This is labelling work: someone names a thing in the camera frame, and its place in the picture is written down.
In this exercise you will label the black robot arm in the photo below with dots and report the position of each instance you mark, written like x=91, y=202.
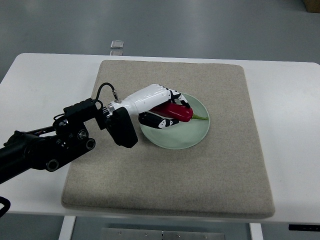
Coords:
x=53, y=147

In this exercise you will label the light green plate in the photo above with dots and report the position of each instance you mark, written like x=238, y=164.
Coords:
x=184, y=134

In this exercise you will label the cardboard box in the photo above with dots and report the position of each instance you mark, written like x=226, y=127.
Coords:
x=312, y=6

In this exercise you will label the white table leg left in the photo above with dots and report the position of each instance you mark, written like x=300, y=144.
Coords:
x=67, y=228

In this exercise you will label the white table leg right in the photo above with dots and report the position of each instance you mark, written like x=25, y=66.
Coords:
x=256, y=232

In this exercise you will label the beige fabric mat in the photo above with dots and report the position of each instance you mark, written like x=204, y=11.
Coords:
x=222, y=176

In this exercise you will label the black table control panel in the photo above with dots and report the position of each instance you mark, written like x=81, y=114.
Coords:
x=304, y=227

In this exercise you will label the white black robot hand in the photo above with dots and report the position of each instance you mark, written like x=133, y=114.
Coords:
x=141, y=102

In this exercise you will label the red pepper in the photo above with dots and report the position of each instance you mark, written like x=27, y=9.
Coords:
x=176, y=111

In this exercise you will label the white table leg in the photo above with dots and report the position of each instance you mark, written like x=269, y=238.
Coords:
x=256, y=232
x=67, y=228

